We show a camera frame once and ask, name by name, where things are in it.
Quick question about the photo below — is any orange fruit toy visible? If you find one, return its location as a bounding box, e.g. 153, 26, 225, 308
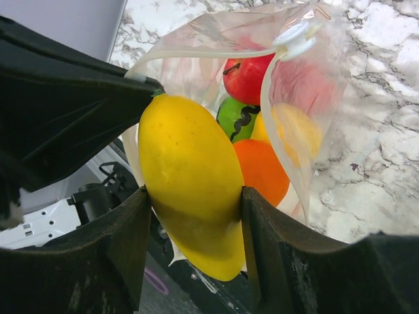
233, 139, 289, 207

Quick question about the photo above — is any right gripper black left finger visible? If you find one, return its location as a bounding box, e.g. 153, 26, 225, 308
1, 187, 151, 313

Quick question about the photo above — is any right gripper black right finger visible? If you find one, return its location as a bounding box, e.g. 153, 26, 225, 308
241, 187, 418, 313

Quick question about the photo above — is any clear zip top bag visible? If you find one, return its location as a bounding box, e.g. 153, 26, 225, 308
121, 0, 353, 268

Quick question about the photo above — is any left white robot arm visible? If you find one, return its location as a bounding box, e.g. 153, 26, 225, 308
1, 17, 162, 249

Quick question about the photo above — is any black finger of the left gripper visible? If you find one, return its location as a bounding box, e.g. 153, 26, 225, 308
1, 17, 162, 229

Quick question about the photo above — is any red apple toy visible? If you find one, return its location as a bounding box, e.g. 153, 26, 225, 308
223, 54, 274, 106

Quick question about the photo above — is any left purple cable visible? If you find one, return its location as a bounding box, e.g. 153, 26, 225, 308
143, 266, 170, 295

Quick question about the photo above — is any yellow lemon toy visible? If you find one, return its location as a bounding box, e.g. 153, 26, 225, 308
138, 94, 245, 281

